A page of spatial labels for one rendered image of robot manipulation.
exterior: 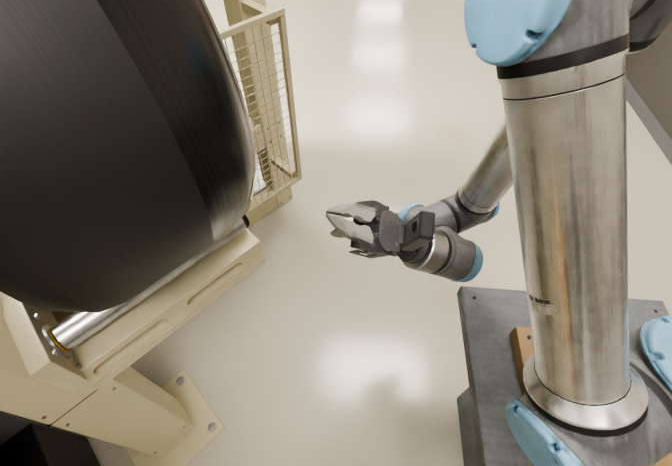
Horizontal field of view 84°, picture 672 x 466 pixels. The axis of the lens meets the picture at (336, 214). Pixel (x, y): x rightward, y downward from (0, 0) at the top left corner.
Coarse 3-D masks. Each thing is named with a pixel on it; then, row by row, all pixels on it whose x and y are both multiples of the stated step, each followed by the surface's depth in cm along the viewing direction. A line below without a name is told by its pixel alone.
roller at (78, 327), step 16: (240, 224) 69; (224, 240) 68; (176, 272) 63; (160, 288) 63; (128, 304) 60; (64, 320) 56; (80, 320) 56; (96, 320) 57; (112, 320) 59; (64, 336) 55; (80, 336) 56
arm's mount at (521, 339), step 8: (520, 328) 84; (528, 328) 84; (512, 336) 86; (520, 336) 83; (528, 336) 82; (512, 344) 85; (520, 344) 82; (528, 344) 82; (520, 352) 81; (528, 352) 81; (520, 360) 81; (520, 368) 81; (520, 376) 80; (520, 384) 80; (656, 464) 68; (664, 464) 68
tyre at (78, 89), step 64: (0, 0) 25; (64, 0) 27; (128, 0) 29; (192, 0) 34; (0, 64) 25; (64, 64) 27; (128, 64) 30; (192, 64) 33; (0, 128) 26; (64, 128) 28; (128, 128) 31; (192, 128) 35; (0, 192) 27; (64, 192) 30; (128, 192) 33; (192, 192) 39; (0, 256) 30; (64, 256) 32; (128, 256) 38; (192, 256) 51
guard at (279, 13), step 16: (256, 16) 102; (272, 16) 105; (224, 32) 97; (240, 32) 100; (240, 48) 104; (288, 48) 115; (240, 64) 107; (288, 64) 119; (240, 80) 110; (288, 80) 123; (272, 96) 122; (288, 96) 128; (272, 144) 136; (288, 160) 148; (272, 192) 153; (256, 208) 149
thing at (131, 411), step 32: (0, 320) 54; (0, 352) 57; (0, 384) 60; (32, 384) 65; (128, 384) 88; (32, 416) 69; (64, 416) 76; (96, 416) 83; (128, 416) 93; (160, 416) 105; (160, 448) 116
